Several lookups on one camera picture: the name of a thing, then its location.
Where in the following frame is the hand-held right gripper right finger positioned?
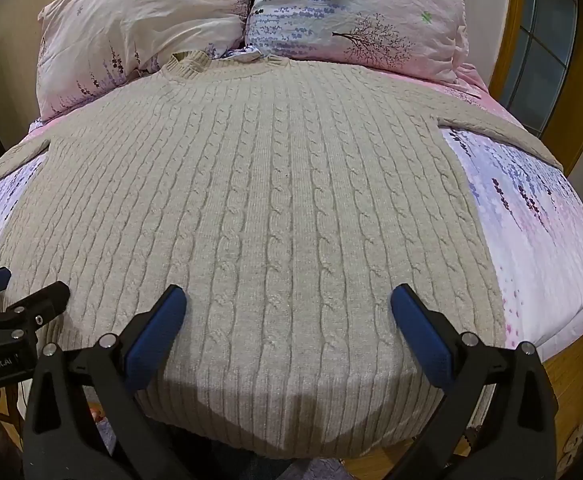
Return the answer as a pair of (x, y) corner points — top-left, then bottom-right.
(390, 284), (558, 480)

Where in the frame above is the pale pink floral pillow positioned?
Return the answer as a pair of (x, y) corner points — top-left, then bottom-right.
(36, 0), (254, 123)

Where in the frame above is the white fluffy blanket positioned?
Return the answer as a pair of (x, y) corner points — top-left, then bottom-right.
(0, 50), (565, 461)

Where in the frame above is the lavender tree print pillow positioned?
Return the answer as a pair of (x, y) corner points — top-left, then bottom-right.
(244, 0), (472, 86)

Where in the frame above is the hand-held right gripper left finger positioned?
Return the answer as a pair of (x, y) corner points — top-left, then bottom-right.
(24, 284), (188, 480)

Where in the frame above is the pink floral bedsheet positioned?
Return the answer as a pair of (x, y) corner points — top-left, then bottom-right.
(0, 60), (583, 356)

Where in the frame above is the wooden door with glass panes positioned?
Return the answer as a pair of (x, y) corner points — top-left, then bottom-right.
(489, 0), (583, 176)

